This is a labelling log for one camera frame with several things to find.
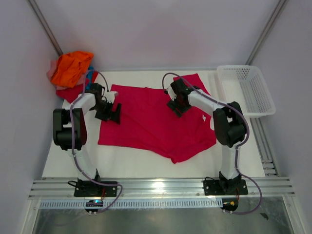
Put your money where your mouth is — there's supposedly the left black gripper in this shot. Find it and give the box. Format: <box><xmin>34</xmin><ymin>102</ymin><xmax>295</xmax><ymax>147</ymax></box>
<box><xmin>92</xmin><ymin>100</ymin><xmax>121</xmax><ymax>124</ymax></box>

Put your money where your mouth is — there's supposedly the magenta pink t-shirt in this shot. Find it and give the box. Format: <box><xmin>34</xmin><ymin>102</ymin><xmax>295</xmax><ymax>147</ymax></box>
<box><xmin>98</xmin><ymin>84</ymin><xmax>216</xmax><ymax>163</ymax></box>

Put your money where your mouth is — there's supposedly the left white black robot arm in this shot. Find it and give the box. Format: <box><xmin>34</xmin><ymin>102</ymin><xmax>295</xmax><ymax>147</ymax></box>
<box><xmin>53</xmin><ymin>83</ymin><xmax>121</xmax><ymax>197</ymax></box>

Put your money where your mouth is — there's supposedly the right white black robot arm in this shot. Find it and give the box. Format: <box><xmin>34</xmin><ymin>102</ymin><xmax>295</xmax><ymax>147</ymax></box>
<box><xmin>164</xmin><ymin>78</ymin><xmax>250</xmax><ymax>194</ymax></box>

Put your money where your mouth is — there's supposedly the red t-shirt at bottom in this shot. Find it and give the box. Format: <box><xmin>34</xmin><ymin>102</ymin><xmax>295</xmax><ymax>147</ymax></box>
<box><xmin>56</xmin><ymin>72</ymin><xmax>98</xmax><ymax>103</ymax></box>

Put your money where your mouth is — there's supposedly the blue t-shirt in pile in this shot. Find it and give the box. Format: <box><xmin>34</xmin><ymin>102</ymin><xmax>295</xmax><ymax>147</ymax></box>
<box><xmin>86</xmin><ymin>66</ymin><xmax>94</xmax><ymax>82</ymax></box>

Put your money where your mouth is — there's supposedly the orange folded t-shirt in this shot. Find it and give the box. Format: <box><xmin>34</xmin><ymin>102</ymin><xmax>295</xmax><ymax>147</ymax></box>
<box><xmin>50</xmin><ymin>51</ymin><xmax>94</xmax><ymax>88</ymax></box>

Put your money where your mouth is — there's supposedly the white perforated plastic basket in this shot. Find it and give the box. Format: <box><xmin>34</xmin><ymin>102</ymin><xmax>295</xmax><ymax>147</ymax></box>
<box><xmin>217</xmin><ymin>65</ymin><xmax>276</xmax><ymax>118</ymax></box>

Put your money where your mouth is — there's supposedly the pink t-shirt under orange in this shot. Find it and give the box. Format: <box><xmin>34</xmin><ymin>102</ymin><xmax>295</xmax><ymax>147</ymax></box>
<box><xmin>46</xmin><ymin>60</ymin><xmax>57</xmax><ymax>80</ymax></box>

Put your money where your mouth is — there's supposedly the left controller board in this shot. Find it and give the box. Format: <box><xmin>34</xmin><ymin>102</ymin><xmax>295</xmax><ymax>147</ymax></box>
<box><xmin>84</xmin><ymin>199</ymin><xmax>103</xmax><ymax>213</ymax></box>

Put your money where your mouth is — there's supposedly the controller board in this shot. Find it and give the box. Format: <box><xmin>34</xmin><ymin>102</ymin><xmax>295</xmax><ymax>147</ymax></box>
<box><xmin>221</xmin><ymin>198</ymin><xmax>239</xmax><ymax>214</ymax></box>
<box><xmin>84</xmin><ymin>199</ymin><xmax>103</xmax><ymax>213</ymax></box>

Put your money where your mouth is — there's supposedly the right controller board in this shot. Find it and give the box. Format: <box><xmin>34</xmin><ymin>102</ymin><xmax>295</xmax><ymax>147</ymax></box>
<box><xmin>221</xmin><ymin>198</ymin><xmax>239</xmax><ymax>214</ymax></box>

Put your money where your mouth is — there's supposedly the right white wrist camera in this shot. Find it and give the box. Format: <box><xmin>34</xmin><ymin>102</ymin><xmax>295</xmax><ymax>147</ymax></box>
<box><xmin>167</xmin><ymin>87</ymin><xmax>176</xmax><ymax>101</ymax></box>

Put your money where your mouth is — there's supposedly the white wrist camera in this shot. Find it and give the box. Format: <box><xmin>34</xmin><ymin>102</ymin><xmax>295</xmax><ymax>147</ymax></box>
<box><xmin>167</xmin><ymin>87</ymin><xmax>176</xmax><ymax>101</ymax></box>
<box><xmin>104</xmin><ymin>91</ymin><xmax>118</xmax><ymax>104</ymax></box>

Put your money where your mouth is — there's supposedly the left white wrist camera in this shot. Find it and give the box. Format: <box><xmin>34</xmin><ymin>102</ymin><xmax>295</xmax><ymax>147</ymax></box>
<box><xmin>104</xmin><ymin>91</ymin><xmax>118</xmax><ymax>104</ymax></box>

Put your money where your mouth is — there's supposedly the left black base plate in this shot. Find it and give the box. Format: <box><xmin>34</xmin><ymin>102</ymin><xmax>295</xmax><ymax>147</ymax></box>
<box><xmin>68</xmin><ymin>180</ymin><xmax>117</xmax><ymax>197</ymax></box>

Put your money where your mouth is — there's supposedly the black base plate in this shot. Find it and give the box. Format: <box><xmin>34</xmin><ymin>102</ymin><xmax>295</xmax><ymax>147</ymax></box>
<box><xmin>68</xmin><ymin>180</ymin><xmax>117</xmax><ymax>197</ymax></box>
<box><xmin>203</xmin><ymin>179</ymin><xmax>249</xmax><ymax>195</ymax></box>

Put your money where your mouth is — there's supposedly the slotted grey cable duct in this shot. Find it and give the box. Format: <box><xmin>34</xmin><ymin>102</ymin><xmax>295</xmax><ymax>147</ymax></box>
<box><xmin>39</xmin><ymin>198</ymin><xmax>222</xmax><ymax>209</ymax></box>

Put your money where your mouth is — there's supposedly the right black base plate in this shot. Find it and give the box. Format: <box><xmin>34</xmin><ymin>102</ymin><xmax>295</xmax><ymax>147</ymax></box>
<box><xmin>203</xmin><ymin>179</ymin><xmax>249</xmax><ymax>195</ymax></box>

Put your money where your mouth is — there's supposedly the aluminium front rail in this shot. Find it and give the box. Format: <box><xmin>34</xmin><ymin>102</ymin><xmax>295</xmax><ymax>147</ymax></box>
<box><xmin>29</xmin><ymin>177</ymin><xmax>295</xmax><ymax>199</ymax></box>

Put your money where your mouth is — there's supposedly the left corner metal post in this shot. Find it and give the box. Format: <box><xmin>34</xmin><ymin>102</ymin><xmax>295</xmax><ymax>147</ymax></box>
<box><xmin>27</xmin><ymin>0</ymin><xmax>63</xmax><ymax>56</ymax></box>

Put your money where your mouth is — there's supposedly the corner metal post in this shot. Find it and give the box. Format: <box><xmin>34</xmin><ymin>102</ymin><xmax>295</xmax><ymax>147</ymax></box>
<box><xmin>245</xmin><ymin>0</ymin><xmax>289</xmax><ymax>65</ymax></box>
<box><xmin>27</xmin><ymin>0</ymin><xmax>63</xmax><ymax>56</ymax></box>

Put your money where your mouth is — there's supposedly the right corner metal post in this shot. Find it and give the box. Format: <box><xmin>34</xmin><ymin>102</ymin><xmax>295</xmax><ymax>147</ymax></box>
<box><xmin>245</xmin><ymin>0</ymin><xmax>289</xmax><ymax>65</ymax></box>

